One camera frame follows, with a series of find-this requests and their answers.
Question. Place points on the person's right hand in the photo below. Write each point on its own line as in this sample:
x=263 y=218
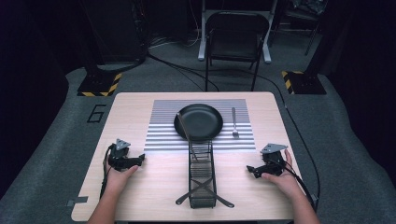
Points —
x=286 y=182

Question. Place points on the black folding chair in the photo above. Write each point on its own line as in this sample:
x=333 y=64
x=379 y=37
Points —
x=233 y=43

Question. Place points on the grey striped placemat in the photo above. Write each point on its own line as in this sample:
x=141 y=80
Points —
x=162 y=137

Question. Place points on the black yellow-striped stand base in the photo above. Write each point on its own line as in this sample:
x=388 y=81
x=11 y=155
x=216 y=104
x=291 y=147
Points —
x=99 y=85
x=306 y=84

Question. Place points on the dark metal stool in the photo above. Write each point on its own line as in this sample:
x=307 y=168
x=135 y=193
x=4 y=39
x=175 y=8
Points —
x=311 y=31

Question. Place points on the person's left hand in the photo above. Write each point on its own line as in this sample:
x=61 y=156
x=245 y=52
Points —
x=120 y=180

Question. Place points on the black round plate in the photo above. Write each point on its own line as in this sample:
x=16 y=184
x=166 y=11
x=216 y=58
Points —
x=200 y=121

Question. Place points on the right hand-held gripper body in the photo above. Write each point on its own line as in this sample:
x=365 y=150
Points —
x=272 y=161

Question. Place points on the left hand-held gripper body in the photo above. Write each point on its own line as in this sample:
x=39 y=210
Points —
x=120 y=155

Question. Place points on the white desk frame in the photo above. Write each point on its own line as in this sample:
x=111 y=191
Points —
x=203 y=40

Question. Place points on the grey tape strip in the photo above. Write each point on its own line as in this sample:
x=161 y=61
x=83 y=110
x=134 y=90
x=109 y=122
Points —
x=77 y=201

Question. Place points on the dark thin chopstick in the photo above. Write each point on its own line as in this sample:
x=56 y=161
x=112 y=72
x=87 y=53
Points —
x=186 y=133

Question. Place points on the silver fork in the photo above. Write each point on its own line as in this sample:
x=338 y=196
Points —
x=234 y=124

